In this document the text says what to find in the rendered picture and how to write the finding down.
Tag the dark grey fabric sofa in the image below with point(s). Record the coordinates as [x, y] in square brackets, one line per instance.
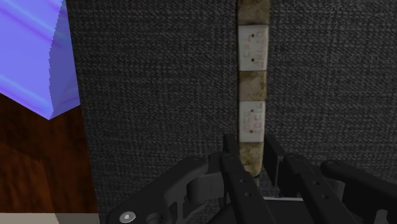
[155, 77]

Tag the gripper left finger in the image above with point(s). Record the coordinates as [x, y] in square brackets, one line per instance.
[238, 186]

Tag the tan and white banded stick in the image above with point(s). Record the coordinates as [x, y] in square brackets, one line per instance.
[252, 86]

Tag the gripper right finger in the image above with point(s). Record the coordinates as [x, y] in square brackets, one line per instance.
[310, 186]

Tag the purple robot stand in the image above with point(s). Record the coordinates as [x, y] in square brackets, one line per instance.
[28, 46]

